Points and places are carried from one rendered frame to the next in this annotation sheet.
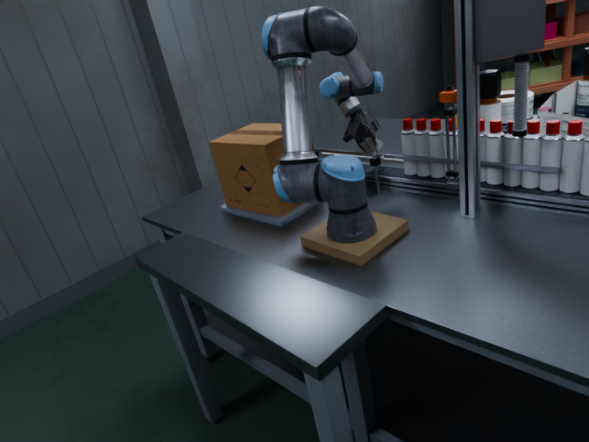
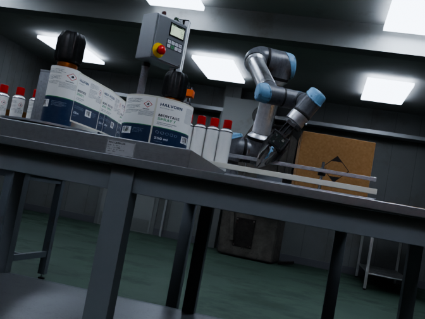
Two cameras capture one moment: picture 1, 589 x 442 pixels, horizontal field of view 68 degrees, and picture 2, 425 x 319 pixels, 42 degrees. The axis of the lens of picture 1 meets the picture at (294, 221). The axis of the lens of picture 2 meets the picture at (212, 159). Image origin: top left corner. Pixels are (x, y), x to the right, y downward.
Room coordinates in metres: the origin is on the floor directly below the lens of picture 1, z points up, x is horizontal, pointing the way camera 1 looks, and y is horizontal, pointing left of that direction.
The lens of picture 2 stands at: (3.13, -1.86, 0.76)
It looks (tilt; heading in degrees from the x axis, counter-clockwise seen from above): 4 degrees up; 141
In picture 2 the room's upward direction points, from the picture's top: 10 degrees clockwise
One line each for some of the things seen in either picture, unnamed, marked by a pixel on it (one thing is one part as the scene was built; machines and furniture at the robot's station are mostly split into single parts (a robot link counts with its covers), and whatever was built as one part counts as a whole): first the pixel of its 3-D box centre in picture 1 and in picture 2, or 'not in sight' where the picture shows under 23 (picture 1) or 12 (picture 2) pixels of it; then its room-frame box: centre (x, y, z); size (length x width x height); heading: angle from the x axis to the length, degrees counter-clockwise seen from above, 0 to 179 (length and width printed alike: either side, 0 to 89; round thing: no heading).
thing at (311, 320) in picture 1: (313, 233); not in sight; (1.31, -0.05, 0.81); 0.90 x 0.90 x 0.04; 39
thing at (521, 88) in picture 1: (521, 96); (141, 87); (1.12, -0.65, 1.18); 0.04 x 0.04 x 0.21
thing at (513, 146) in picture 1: (513, 153); not in sight; (1.22, -0.69, 0.98); 0.05 x 0.05 x 0.20
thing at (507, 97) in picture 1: (505, 113); (155, 126); (1.74, -0.95, 0.95); 0.20 x 0.20 x 0.14
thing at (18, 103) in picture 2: not in sight; (16, 111); (0.82, -1.04, 0.98); 0.05 x 0.05 x 0.20
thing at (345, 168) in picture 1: (342, 180); (229, 146); (1.17, -0.16, 1.03); 0.13 x 0.12 x 0.14; 65
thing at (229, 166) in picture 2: (404, 162); (231, 166); (1.55, -0.46, 0.91); 1.07 x 0.01 x 0.02; 41
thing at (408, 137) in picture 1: (409, 146); (223, 145); (1.48, -0.46, 0.98); 0.05 x 0.05 x 0.20
